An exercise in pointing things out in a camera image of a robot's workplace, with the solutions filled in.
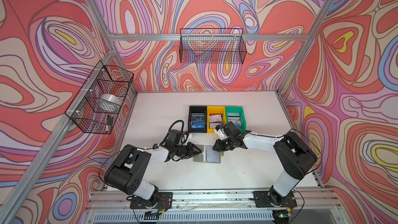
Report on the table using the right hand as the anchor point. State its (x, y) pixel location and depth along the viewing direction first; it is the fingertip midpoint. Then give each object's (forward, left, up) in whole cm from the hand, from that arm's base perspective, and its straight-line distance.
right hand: (216, 151), depth 90 cm
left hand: (-2, +9, +4) cm, 10 cm away
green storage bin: (+25, -16, +1) cm, 30 cm away
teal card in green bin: (+16, -16, +2) cm, 22 cm away
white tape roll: (+10, +50, +34) cm, 62 cm away
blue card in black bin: (+17, +11, +2) cm, 20 cm away
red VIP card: (+17, +1, +2) cm, 17 cm away
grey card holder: (-2, +4, +1) cm, 5 cm away
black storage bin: (+26, +10, +7) cm, 29 cm away
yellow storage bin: (+26, -2, +6) cm, 27 cm away
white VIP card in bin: (+22, -1, +3) cm, 22 cm away
